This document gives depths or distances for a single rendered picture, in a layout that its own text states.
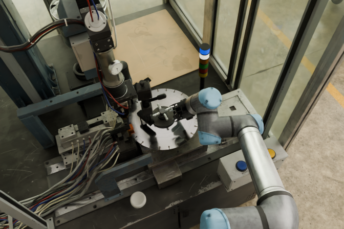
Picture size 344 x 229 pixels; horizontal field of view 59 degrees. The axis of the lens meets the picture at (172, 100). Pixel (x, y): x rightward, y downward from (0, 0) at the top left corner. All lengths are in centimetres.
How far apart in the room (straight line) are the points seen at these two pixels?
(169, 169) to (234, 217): 69
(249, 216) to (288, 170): 166
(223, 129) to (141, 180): 58
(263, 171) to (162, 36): 134
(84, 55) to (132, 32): 107
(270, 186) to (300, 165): 160
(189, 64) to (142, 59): 29
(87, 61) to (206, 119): 44
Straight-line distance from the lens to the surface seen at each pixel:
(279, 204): 81
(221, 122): 104
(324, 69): 105
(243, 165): 134
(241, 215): 77
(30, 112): 145
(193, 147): 142
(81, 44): 100
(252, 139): 98
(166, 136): 133
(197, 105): 105
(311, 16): 99
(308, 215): 234
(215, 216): 77
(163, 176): 140
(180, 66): 183
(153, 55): 190
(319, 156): 254
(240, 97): 153
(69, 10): 103
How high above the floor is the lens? 212
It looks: 55 degrees down
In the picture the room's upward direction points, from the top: 4 degrees counter-clockwise
